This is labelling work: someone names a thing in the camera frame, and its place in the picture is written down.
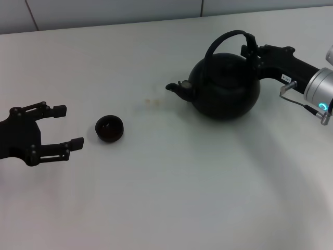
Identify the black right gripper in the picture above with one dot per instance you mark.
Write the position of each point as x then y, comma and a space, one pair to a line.
288, 65

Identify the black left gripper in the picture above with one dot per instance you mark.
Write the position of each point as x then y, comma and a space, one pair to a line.
18, 140

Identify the dark brown teacup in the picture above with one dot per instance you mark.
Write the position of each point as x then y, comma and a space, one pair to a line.
109, 129

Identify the black round teapot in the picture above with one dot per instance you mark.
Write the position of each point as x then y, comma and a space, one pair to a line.
223, 99

